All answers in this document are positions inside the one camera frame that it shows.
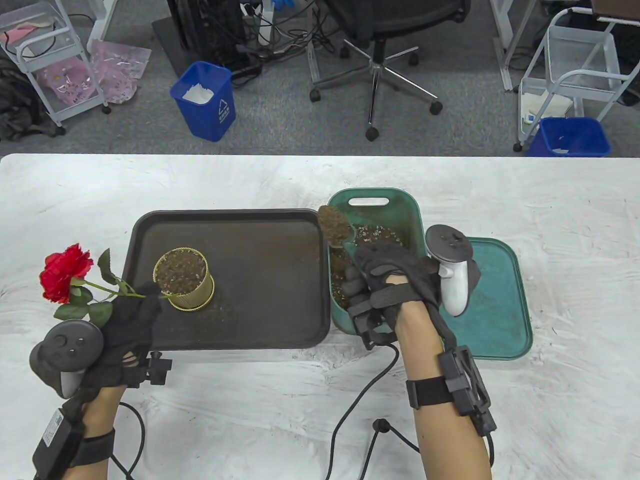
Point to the person's right hand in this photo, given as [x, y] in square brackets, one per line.
[395, 270]

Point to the person's left hand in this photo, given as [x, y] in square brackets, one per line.
[124, 342]

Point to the green plastic trowel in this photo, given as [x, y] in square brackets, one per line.
[345, 237]

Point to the brown potting mix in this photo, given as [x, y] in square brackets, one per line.
[335, 225]

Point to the gold flower pot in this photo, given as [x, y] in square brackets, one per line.
[200, 297]

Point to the red artificial rose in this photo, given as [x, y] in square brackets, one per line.
[65, 272]

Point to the green bin lid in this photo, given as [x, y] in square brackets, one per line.
[500, 310]

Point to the person's left forearm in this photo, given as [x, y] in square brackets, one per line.
[100, 417]

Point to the green plastic bin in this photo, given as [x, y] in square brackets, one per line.
[415, 215]

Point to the grey handheld controller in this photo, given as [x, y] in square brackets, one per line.
[452, 290]
[62, 350]

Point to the black box with white label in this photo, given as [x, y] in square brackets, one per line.
[50, 442]

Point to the dark brown tray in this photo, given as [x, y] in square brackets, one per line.
[260, 280]

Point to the blue trash bin white symbol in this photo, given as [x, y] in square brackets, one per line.
[210, 120]

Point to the black office chair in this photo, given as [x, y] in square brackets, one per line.
[380, 20]

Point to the white desk leg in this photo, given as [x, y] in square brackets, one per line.
[102, 20]
[505, 45]

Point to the black backpack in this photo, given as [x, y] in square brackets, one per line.
[15, 110]

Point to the pink plastic bag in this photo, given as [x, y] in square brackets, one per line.
[120, 70]
[65, 80]

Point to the black floor mat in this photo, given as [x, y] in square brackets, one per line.
[170, 45]

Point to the black computer tower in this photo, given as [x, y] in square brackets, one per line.
[210, 25]

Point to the pink paper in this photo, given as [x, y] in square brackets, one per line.
[17, 34]

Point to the brown cardboard box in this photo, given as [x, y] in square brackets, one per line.
[617, 7]

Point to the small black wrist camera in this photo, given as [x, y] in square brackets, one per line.
[160, 369]
[372, 320]

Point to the black lattice wrist mount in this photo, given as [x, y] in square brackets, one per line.
[467, 385]

